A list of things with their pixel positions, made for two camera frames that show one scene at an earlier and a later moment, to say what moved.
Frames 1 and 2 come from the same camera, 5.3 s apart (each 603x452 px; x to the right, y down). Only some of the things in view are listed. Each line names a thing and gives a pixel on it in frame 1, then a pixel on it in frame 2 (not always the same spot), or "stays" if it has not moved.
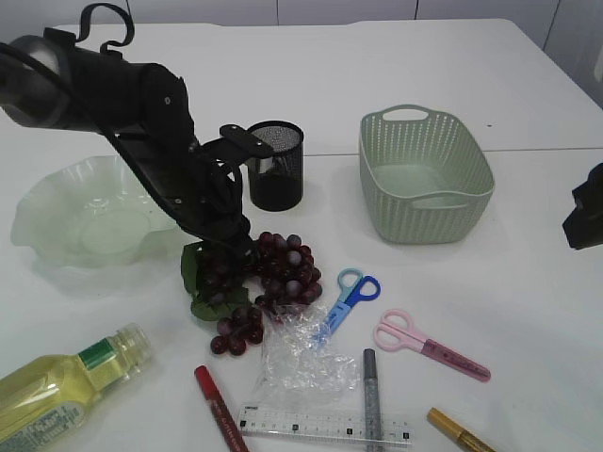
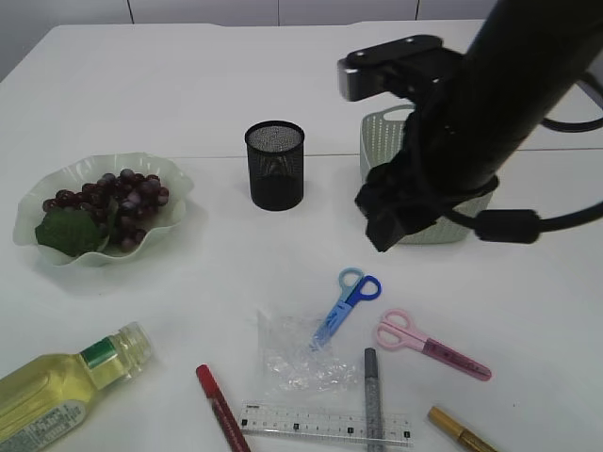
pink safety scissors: x=396 y=331 stays
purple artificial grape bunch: x=231 y=283 → x=115 y=209
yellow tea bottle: x=45 y=401 stays
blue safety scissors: x=352 y=286 stays
